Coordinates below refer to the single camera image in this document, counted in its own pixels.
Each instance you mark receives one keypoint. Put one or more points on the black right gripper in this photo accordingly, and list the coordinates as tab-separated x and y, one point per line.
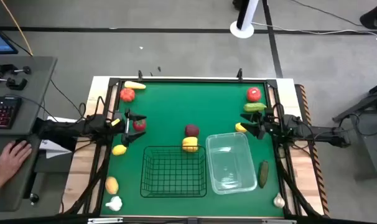
269	124

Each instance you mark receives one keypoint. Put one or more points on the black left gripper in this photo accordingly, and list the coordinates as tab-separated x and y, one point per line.
118	126

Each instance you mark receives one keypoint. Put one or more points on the light green cucumber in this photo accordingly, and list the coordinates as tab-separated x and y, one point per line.
254	107

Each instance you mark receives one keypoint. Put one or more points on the yellow lemon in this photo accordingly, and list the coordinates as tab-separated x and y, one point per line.
238	128
119	150

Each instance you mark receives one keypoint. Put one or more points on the red round tomato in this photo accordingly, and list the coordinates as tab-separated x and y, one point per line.
254	95

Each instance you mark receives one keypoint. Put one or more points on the dark red fruit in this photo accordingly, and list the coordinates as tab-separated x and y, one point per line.
192	130

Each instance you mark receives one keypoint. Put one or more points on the yellow bell pepper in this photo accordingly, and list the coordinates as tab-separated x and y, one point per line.
190	143

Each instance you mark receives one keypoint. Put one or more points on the white garlic bulb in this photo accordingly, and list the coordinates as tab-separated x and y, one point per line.
279	201
115	203

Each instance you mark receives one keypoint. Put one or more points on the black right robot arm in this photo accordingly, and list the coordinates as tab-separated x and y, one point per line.
316	132

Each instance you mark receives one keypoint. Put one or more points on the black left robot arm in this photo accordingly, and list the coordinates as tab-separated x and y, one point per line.
82	126

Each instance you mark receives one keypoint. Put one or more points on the orange-red ribbed tomato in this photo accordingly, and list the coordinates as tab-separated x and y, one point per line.
127	95

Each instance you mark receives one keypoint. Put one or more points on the clear plastic container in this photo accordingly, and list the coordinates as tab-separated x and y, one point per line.
230	161

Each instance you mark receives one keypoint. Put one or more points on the green table mat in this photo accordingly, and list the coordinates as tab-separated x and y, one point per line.
176	102

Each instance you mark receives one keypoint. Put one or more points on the black table clamp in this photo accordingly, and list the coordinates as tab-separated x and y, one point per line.
140	76
239	75

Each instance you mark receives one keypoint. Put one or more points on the dark green cucumber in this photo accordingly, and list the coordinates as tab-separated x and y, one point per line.
263	174

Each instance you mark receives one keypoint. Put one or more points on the orange yellow mango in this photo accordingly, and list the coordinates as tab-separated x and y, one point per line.
111	185

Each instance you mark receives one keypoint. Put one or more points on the black yellow hazard strip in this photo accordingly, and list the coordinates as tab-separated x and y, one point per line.
314	149

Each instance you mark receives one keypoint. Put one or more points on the black floor tape strip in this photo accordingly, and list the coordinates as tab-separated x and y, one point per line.
145	30
274	49

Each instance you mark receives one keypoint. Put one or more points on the white paper sheet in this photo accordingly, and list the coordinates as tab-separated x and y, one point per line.
56	149

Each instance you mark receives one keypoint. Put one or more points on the grey desk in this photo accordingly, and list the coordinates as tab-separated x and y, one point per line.
36	93

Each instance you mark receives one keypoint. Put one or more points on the black computer mouse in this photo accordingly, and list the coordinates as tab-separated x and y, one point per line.
17	142

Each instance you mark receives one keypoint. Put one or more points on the grey side table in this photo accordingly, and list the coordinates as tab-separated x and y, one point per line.
372	146

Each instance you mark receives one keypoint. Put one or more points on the black round knob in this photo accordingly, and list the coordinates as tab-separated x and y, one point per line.
34	198

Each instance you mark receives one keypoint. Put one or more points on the black desk clamp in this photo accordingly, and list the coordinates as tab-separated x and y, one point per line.
15	84
8	67

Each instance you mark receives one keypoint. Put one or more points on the person's hand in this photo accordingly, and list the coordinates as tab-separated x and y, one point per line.
11	161

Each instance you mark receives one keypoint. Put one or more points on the black keyboard red backlight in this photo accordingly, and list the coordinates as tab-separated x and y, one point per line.
3	112

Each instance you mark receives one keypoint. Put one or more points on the computer monitor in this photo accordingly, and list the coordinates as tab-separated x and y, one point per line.
0	40

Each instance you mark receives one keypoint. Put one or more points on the black chair base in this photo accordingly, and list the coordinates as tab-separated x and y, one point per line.
375	17

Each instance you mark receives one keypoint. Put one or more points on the black table frame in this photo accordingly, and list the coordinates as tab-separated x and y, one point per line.
207	80

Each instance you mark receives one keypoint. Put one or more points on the silver metal bracket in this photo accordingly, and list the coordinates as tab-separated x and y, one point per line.
105	220
278	221

